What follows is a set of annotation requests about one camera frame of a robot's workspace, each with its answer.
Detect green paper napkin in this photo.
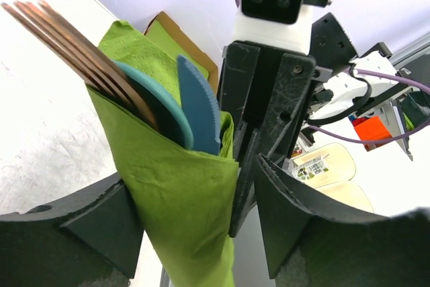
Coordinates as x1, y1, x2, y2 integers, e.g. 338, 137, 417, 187
86, 19, 241, 287

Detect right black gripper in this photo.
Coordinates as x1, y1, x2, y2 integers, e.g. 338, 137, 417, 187
218, 12, 357, 237

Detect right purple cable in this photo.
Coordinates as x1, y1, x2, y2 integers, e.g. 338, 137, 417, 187
231, 0, 430, 144

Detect teal knife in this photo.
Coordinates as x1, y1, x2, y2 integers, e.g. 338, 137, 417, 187
177, 55, 221, 156

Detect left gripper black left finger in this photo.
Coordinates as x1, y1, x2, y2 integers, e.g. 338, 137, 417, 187
1, 173, 144, 286

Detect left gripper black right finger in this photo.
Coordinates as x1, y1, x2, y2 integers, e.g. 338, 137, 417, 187
255, 155, 429, 286

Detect cardboard napkin tray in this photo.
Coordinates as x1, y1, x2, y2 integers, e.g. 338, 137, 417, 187
143, 11, 219, 92

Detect teal spoon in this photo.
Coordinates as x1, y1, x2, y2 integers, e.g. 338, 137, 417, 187
114, 61, 194, 149

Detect copper fork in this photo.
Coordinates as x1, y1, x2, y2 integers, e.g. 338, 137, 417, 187
1, 1, 159, 130

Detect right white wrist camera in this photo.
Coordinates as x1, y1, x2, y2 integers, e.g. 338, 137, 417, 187
232, 0, 332, 54

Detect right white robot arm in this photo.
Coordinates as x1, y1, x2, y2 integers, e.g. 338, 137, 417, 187
218, 8, 407, 237

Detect green napkin stack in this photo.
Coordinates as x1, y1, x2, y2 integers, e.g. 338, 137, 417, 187
145, 21, 209, 78

